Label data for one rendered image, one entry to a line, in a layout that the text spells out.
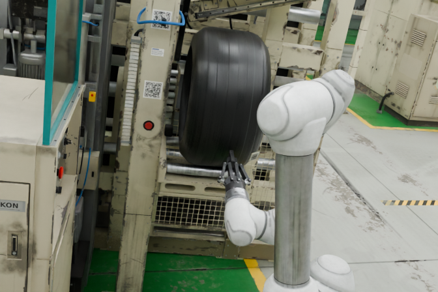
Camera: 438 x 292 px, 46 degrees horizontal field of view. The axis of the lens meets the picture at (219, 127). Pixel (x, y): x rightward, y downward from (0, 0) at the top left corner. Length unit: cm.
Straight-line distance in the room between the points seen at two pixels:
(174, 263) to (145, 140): 114
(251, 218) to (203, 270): 144
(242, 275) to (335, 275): 161
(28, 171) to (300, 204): 75
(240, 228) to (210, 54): 69
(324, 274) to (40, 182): 86
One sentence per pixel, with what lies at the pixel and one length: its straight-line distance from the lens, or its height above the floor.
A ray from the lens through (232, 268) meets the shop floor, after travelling 323.
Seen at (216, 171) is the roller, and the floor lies 91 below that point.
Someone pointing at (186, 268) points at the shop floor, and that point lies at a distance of 317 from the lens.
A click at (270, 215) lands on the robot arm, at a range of 182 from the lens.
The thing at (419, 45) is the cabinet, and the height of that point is 93.
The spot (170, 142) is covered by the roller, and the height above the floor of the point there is 90.
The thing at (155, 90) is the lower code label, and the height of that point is 122.
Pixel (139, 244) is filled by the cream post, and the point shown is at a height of 46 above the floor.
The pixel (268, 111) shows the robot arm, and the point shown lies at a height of 149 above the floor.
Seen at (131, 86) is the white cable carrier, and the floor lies 122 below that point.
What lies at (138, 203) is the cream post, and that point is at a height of 68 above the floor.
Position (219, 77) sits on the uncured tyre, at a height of 135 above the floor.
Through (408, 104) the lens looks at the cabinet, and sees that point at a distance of 662.
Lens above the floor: 190
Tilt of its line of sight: 21 degrees down
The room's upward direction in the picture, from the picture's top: 10 degrees clockwise
